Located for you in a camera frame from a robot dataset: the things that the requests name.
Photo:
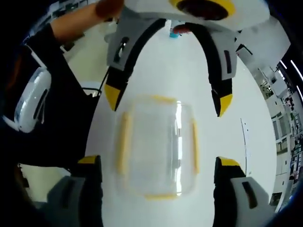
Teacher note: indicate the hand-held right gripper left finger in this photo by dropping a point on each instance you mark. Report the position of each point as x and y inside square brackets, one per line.
[78, 203]

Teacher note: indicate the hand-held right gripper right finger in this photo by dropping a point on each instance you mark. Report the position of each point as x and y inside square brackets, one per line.
[227, 203]

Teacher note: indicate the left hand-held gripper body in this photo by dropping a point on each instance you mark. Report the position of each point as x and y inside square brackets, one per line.
[154, 7]

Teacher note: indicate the clear lid with yellow latches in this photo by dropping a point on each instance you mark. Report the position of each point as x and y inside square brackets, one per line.
[125, 142]

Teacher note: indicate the person's left hand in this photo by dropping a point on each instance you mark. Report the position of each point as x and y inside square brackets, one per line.
[109, 8]

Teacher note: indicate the blue labelled bottle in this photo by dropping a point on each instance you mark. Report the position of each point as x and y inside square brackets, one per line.
[174, 35]

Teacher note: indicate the person's dark clothing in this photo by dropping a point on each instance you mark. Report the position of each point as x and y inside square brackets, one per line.
[66, 118]

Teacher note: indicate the row of white cabinets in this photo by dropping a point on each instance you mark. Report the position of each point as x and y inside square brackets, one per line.
[281, 132]

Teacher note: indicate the white worn device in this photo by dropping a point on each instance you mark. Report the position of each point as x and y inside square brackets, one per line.
[30, 94]

